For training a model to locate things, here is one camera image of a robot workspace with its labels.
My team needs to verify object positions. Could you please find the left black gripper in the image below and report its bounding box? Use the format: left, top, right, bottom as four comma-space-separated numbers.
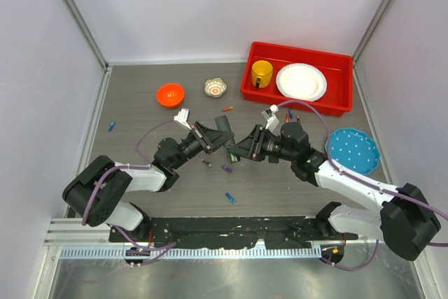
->
171, 122, 233, 170

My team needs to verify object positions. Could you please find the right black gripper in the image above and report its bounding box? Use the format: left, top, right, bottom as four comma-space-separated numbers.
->
228, 125, 296, 162

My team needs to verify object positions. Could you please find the black remote control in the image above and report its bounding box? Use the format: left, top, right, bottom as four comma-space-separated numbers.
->
214, 114, 242, 164

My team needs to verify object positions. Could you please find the purple battery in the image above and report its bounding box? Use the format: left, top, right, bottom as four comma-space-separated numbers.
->
221, 165, 233, 173

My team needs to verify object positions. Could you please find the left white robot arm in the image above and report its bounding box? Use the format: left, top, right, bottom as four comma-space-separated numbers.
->
62, 122, 234, 242

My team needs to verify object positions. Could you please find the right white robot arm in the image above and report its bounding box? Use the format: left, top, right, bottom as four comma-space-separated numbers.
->
229, 123, 441, 261

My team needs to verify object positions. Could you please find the black battery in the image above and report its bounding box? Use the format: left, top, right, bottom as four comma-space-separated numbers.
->
201, 159, 212, 167

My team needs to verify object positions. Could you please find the small patterned bowl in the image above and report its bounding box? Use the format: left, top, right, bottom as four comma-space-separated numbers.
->
204, 77, 228, 98

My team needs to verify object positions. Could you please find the blue battery near front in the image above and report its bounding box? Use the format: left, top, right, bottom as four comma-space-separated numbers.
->
225, 193, 236, 204

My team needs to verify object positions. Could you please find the orange bowl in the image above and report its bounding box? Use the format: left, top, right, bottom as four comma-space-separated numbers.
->
156, 83, 185, 109

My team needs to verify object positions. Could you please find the yellow mug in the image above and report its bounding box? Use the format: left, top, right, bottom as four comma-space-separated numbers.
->
251, 60, 274, 88

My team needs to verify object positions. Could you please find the white paper plate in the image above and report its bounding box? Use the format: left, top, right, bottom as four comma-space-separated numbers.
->
276, 63, 328, 102

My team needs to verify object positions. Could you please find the red plastic bin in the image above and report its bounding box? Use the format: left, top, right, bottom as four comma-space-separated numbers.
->
240, 41, 354, 117

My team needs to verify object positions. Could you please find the blue polka dot plate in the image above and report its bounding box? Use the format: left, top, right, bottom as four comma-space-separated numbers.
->
324, 127, 381, 175

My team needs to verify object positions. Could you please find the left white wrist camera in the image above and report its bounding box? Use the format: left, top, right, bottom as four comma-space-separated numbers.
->
174, 108, 192, 131

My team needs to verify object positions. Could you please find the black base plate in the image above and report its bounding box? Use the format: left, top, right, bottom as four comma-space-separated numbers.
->
126, 216, 358, 250

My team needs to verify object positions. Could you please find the white slotted cable duct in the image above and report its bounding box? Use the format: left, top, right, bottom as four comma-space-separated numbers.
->
59, 244, 321, 260

